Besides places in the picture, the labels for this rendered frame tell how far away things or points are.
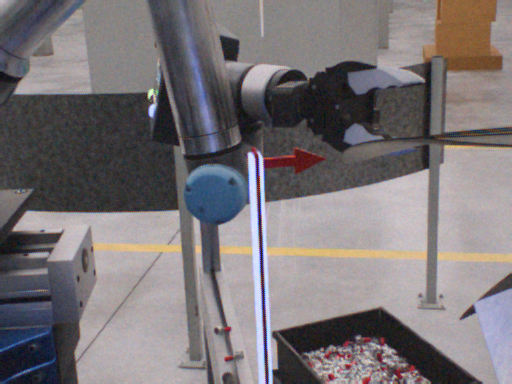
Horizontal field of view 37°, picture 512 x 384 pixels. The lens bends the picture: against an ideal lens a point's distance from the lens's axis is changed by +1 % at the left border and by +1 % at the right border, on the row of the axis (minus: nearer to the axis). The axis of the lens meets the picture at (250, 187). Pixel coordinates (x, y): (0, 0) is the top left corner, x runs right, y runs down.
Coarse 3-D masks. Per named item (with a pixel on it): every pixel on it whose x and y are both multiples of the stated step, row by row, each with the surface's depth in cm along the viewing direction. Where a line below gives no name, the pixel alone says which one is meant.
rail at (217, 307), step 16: (208, 272) 125; (208, 288) 119; (224, 288) 119; (208, 304) 114; (224, 304) 113; (208, 320) 109; (224, 320) 111; (208, 336) 113; (224, 336) 106; (240, 336) 104; (224, 352) 100; (224, 368) 96; (240, 368) 96
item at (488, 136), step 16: (480, 128) 72; (496, 128) 70; (368, 144) 65; (384, 144) 64; (400, 144) 63; (416, 144) 73; (448, 144) 60; (464, 144) 60; (480, 144) 60; (496, 144) 61; (352, 160) 79
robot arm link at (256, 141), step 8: (240, 128) 106; (248, 128) 103; (256, 128) 104; (248, 136) 103; (256, 136) 104; (248, 144) 104; (256, 144) 105; (248, 152) 101; (264, 176) 108; (248, 200) 106
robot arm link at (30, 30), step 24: (0, 0) 103; (24, 0) 102; (48, 0) 102; (72, 0) 103; (0, 24) 103; (24, 24) 103; (48, 24) 104; (0, 48) 104; (24, 48) 106; (0, 72) 105; (24, 72) 109; (0, 96) 110
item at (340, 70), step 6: (336, 66) 88; (342, 66) 88; (348, 66) 87; (354, 66) 87; (360, 66) 86; (366, 66) 85; (372, 66) 85; (330, 72) 89; (336, 72) 89; (342, 72) 88; (348, 72) 87; (342, 78) 88; (342, 84) 89; (342, 90) 89
